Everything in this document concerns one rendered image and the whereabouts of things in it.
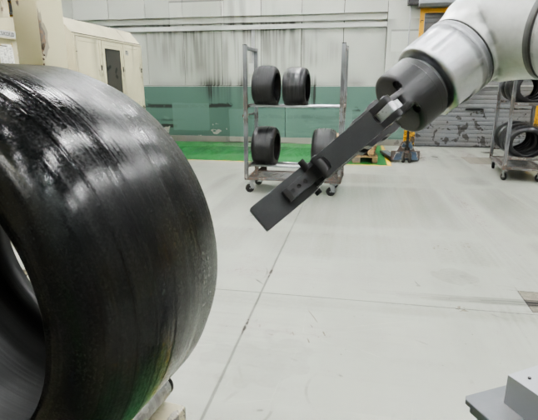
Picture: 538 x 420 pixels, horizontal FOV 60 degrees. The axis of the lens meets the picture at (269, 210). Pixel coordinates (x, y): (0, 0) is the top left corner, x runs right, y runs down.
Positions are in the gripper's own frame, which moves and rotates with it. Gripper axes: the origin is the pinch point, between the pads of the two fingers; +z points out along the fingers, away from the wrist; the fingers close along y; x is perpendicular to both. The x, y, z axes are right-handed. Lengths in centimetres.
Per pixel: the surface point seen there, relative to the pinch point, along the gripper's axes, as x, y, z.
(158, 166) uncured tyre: 14.0, 10.6, 7.7
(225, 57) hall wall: 428, 1054, -313
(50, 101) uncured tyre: 25.3, 3.4, 12.5
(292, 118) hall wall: 201, 1063, -346
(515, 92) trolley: -63, 567, -469
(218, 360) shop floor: -33, 209, 45
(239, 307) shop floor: -22, 265, 21
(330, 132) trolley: 58, 527, -201
